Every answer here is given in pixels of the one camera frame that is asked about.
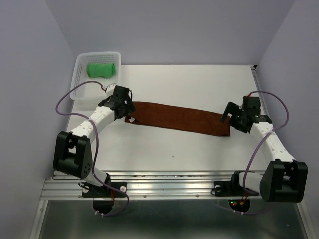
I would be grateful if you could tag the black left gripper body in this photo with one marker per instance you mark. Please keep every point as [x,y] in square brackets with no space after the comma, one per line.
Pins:
[129,108]

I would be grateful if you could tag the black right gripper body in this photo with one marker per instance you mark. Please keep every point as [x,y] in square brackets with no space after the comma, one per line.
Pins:
[237,119]

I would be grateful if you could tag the green microfiber towel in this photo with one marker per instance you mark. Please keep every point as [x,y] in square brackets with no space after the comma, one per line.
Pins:
[98,70]

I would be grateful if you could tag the brown microfiber towel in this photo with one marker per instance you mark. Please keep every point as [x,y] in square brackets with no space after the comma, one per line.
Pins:
[178,118]

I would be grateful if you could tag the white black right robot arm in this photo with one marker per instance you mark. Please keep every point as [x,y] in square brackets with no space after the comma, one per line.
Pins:
[284,180]

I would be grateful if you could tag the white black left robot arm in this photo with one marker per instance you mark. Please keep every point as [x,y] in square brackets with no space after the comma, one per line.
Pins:
[76,151]

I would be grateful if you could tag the white perforated plastic basket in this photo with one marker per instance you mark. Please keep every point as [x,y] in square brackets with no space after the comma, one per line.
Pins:
[92,89]

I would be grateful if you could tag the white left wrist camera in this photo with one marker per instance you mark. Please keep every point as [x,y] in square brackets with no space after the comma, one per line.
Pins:
[109,89]

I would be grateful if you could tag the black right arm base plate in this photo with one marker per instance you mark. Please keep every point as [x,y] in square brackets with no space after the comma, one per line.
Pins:
[233,188]

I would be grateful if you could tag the aluminium mounting rail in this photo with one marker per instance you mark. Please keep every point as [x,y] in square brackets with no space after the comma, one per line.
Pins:
[143,185]

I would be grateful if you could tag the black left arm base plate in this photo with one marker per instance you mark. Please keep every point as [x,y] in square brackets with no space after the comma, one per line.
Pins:
[92,191]

